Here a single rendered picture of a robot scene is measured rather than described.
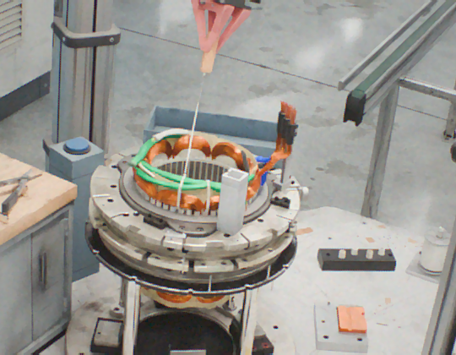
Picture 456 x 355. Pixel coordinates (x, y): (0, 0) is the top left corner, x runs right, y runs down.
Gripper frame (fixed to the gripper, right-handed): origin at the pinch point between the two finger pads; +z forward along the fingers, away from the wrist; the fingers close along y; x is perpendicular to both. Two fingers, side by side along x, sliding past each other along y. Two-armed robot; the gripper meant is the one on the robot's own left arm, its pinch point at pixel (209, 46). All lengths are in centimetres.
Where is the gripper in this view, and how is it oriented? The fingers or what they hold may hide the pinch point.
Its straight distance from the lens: 150.8
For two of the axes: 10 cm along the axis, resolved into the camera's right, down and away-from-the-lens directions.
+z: -2.5, 9.5, 1.6
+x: -7.5, -3.0, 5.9
